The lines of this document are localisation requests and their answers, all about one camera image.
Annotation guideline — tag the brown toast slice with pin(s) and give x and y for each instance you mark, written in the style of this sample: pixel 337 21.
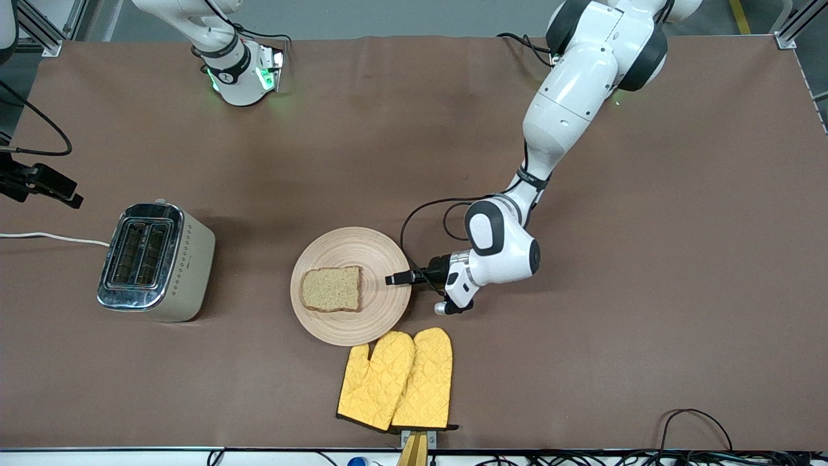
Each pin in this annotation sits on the brown toast slice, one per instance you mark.
pixel 331 289

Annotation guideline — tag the round wooden plate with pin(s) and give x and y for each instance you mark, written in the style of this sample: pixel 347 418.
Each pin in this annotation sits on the round wooden plate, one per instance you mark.
pixel 381 310

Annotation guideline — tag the aluminium frame post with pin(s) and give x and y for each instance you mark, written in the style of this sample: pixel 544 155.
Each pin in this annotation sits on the aluminium frame post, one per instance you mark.
pixel 48 32
pixel 792 29

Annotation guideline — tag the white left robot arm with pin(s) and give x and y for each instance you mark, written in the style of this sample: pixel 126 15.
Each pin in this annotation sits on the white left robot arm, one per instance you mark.
pixel 563 97

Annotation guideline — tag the brown table cover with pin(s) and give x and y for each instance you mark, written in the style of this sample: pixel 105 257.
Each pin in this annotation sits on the brown table cover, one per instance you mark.
pixel 647 291

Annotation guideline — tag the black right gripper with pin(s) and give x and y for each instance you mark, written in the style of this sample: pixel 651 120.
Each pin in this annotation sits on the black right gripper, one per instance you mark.
pixel 19 179

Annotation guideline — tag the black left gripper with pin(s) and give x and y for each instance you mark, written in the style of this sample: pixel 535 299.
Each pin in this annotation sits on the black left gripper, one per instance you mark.
pixel 435 269

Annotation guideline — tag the silver beige two-slot toaster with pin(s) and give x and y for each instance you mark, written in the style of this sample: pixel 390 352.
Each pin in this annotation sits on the silver beige two-slot toaster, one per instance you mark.
pixel 184 272

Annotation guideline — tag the yellow quilted oven mitt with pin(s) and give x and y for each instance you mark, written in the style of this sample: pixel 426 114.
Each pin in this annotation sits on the yellow quilted oven mitt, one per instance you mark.
pixel 427 382
pixel 372 385

